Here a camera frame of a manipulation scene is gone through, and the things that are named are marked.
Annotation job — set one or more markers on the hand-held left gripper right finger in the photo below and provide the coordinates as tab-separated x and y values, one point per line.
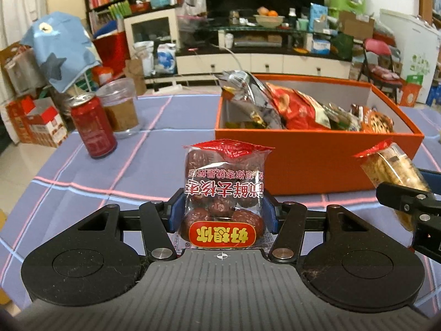
270	213

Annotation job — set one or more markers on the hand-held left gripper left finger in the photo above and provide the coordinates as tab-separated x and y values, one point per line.
174	210

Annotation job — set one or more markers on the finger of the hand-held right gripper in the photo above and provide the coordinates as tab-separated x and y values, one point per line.
432	179
396	196

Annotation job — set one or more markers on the clear pastry packet red trim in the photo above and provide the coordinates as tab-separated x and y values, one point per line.
389	169

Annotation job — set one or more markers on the clear red dates packet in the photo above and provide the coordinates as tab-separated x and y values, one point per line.
224	186

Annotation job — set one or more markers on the orange cardboard box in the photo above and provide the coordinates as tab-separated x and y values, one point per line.
310	165

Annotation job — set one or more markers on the orange-brown snack packet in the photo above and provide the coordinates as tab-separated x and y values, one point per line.
377	120

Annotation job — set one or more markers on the green cracker packet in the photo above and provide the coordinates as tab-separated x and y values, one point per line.
339	119

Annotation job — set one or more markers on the red cracker snack packet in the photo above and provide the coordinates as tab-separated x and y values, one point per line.
299	110

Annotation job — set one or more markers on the silver foil snack packet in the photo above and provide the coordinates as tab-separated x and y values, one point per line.
255	103

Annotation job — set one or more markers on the clear plastic jar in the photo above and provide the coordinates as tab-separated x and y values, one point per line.
120	113

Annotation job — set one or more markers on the red soda can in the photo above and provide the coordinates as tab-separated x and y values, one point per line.
93	127

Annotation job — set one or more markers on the white chest freezer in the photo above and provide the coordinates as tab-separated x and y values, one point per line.
417	41

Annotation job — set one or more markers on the red folding chair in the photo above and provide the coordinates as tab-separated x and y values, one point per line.
377	46

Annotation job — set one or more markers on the white television stand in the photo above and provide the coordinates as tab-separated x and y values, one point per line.
268	63

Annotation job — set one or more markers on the white and blue bag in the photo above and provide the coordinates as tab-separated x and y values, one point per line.
166	58

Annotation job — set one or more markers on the dark green bag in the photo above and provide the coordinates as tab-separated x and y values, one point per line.
342	46

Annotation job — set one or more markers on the red and white carton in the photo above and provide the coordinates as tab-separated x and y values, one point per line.
38	124

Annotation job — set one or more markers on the red storage box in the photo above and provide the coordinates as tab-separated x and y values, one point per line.
110	51

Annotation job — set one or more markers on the brown cardboard box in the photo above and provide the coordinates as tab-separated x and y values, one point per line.
356	26

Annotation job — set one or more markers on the white glass-door cabinet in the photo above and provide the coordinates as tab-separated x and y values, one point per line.
151	34

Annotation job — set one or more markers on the fruit bowl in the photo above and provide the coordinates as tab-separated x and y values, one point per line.
269	21

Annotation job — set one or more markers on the blue milk carton box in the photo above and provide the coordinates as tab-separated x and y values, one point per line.
318	17

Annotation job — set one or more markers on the blue shark plush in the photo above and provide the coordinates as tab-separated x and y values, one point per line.
58	48

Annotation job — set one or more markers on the orange fruit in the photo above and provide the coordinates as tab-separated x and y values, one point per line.
273	13

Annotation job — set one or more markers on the pale round fruit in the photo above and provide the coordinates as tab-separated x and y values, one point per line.
263	10

